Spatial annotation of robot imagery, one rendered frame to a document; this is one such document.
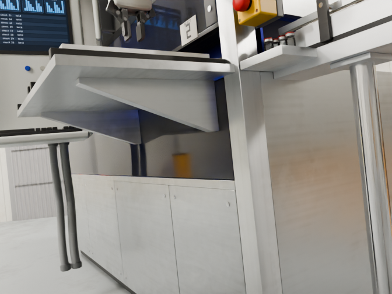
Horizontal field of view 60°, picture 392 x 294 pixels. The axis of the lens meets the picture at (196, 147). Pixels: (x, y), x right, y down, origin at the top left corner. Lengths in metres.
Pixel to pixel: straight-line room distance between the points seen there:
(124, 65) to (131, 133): 0.64
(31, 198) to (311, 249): 4.26
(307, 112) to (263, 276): 0.43
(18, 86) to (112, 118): 0.53
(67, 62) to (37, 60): 1.04
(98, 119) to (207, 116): 0.52
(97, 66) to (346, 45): 0.49
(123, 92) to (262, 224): 0.44
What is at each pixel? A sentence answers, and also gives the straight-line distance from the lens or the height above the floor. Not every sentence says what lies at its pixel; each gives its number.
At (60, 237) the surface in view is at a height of 0.34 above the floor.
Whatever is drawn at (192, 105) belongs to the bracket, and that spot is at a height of 0.80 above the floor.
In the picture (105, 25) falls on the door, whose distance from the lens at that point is 1.69.
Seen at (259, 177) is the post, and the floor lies 0.61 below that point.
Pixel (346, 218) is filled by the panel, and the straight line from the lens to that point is 1.09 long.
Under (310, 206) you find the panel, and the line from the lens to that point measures 0.96.
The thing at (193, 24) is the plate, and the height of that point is 1.03.
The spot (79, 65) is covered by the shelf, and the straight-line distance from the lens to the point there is 0.67.
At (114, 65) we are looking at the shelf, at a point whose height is 0.86.
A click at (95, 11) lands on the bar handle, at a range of 1.58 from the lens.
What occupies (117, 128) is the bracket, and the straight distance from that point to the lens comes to 1.29.
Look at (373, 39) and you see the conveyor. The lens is 0.74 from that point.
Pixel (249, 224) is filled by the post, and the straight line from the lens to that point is 0.84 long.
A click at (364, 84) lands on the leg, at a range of 0.79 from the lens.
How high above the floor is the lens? 0.69
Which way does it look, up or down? level
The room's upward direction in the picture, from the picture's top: 6 degrees counter-clockwise
